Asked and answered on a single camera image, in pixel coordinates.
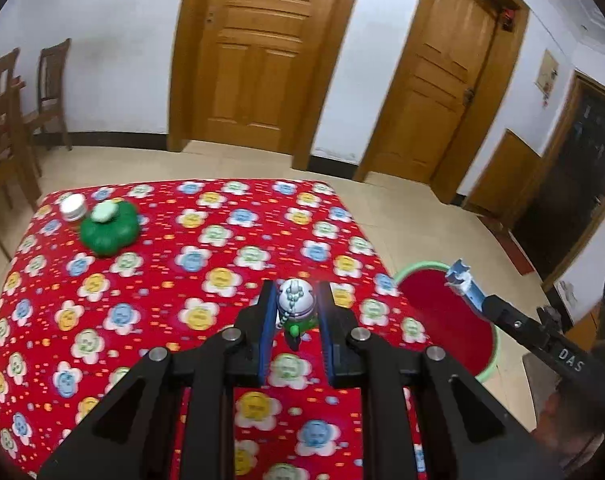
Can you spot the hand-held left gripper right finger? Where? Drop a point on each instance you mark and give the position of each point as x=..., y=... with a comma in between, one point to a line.
x=328, y=345

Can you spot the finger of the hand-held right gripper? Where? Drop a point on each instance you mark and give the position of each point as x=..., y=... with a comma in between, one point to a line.
x=515, y=322

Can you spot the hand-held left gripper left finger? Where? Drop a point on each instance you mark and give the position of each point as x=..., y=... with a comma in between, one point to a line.
x=267, y=340

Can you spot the silver green toy capsule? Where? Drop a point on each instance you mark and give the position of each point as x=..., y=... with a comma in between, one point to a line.
x=297, y=300

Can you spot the blue and white wrapper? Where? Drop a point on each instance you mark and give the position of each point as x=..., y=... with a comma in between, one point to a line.
x=462, y=280

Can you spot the red basin with green rim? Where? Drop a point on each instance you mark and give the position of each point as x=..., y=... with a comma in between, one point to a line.
x=432, y=310

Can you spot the person's right hand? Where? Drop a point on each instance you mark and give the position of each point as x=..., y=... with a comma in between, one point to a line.
x=575, y=425

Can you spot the red doormat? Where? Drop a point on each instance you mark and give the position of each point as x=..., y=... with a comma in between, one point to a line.
x=512, y=247

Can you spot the red floral tablecloth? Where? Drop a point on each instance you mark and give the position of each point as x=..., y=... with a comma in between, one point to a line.
x=182, y=220

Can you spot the dark screen door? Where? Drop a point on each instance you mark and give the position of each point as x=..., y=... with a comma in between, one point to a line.
x=577, y=170

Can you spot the green round container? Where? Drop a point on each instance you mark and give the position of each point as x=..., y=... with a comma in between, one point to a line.
x=107, y=235

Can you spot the white jar lid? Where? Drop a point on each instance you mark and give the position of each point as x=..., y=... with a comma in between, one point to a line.
x=72, y=207

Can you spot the wooden door with lock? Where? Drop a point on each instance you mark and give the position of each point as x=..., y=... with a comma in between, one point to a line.
x=432, y=85

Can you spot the wooden panel door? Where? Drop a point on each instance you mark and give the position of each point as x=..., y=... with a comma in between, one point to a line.
x=262, y=50

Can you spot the red door ornament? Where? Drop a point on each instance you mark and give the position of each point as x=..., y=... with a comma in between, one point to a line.
x=506, y=18

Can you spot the wooden chair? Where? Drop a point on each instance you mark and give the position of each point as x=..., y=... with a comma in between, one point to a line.
x=52, y=85
x=2, y=110

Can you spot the low wooden wall panel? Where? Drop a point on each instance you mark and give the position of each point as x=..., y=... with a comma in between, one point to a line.
x=502, y=175

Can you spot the beige wall meter box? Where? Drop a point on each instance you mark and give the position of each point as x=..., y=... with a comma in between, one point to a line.
x=547, y=72

